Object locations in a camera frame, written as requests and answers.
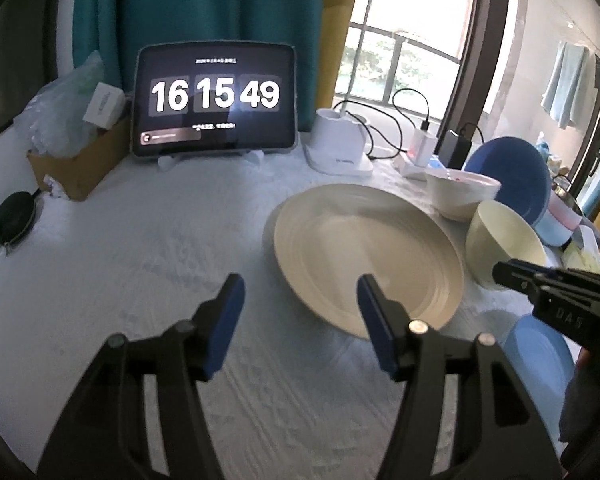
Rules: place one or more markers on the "white textured tablecloth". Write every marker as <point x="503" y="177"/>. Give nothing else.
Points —
<point x="155" y="260"/>

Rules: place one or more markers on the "light blue bowl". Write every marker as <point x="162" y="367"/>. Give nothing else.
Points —
<point x="550" y="232"/>

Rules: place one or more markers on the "black round disc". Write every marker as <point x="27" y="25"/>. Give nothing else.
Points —
<point x="15" y="217"/>

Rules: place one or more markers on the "white desk lamp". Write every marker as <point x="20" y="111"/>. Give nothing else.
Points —
<point x="335" y="140"/>

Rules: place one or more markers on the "light blue plate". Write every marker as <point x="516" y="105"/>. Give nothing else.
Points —
<point x="535" y="375"/>

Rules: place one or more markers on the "dark sliding door frame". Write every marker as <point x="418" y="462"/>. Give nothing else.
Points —
<point x="597" y="85"/>
<point x="480" y="35"/>

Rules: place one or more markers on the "white bowl with pink inside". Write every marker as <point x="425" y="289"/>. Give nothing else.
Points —
<point x="455" y="200"/>

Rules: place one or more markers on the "clear plastic bags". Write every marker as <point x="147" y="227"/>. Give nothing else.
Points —
<point x="55" y="110"/>

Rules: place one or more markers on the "small white box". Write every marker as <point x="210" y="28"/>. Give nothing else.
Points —
<point x="102" y="105"/>

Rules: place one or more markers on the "light blue hanging towel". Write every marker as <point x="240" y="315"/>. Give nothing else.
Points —
<point x="565" y="85"/>

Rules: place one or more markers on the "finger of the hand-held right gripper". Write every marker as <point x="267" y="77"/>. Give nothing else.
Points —
<point x="570" y="274"/>
<point x="515" y="277"/>

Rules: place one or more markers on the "cardboard box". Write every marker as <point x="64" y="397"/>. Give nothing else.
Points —
<point x="80" y="170"/>

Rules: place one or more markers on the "black balcony railing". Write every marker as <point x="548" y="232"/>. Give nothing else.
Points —
<point x="420" y="45"/>

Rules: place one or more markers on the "tablet with clock display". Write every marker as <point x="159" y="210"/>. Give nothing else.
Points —
<point x="215" y="95"/>

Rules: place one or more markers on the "large cream plate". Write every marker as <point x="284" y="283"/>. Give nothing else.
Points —
<point x="360" y="240"/>

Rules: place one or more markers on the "dark blue bowl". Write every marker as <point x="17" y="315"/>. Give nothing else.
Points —
<point x="515" y="170"/>

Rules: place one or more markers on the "white charger plug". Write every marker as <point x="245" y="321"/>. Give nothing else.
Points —
<point x="422" y="147"/>

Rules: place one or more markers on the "black power adapter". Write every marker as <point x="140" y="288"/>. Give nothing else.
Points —
<point x="452" y="149"/>

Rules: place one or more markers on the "yellow tissue pack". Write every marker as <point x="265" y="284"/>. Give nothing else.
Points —
<point x="582" y="255"/>

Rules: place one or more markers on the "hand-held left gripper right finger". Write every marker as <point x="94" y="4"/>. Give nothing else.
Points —
<point x="375" y="325"/>

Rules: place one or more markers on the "white tablet stand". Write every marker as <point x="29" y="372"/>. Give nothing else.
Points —
<point x="166" y="161"/>

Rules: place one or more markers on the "cream bowl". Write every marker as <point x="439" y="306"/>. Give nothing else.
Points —
<point x="500" y="245"/>

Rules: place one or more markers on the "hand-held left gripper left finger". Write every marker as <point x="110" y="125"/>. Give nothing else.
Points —
<point x="225" y="320"/>

